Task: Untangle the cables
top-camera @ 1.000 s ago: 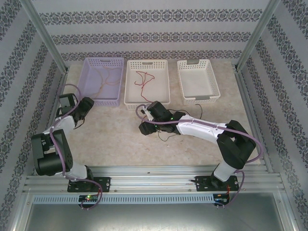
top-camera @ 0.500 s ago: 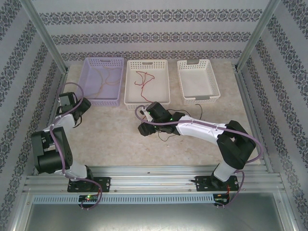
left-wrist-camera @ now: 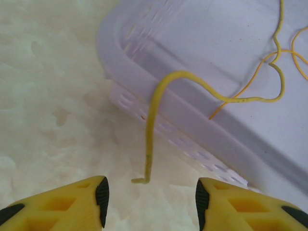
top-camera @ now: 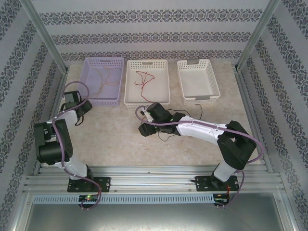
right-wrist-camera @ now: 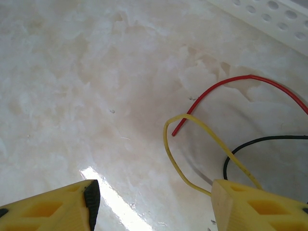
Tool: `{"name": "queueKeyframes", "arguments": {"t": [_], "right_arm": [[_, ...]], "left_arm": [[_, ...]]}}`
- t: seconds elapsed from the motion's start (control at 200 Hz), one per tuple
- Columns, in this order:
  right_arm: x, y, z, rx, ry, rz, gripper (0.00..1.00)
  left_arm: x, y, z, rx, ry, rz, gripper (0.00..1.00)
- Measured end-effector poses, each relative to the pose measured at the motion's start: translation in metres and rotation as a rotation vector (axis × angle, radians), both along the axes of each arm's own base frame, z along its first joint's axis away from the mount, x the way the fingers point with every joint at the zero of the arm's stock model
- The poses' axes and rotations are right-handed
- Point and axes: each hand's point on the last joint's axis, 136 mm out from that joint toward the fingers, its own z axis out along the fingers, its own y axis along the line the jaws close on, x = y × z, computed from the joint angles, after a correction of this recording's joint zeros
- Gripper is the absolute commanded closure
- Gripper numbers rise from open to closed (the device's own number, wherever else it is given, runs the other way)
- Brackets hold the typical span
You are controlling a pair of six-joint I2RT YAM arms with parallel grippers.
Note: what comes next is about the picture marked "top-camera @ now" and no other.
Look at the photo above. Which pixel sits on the purple plastic basket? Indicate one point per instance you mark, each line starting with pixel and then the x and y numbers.
pixel 113 93

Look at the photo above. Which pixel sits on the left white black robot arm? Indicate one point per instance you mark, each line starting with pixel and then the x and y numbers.
pixel 53 144

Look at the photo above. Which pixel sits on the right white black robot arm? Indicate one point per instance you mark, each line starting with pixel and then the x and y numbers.
pixel 199 130

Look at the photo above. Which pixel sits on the large white plastic basket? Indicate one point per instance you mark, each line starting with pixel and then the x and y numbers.
pixel 161 84

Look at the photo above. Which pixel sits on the grey metal bottom panel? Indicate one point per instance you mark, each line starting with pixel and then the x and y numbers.
pixel 154 217

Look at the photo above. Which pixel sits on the green controller circuit board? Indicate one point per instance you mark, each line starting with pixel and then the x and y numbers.
pixel 89 198
pixel 220 200

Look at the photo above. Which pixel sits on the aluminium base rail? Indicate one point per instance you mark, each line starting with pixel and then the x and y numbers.
pixel 154 183

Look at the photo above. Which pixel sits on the aluminium frame post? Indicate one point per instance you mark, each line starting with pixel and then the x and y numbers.
pixel 256 36
pixel 45 36

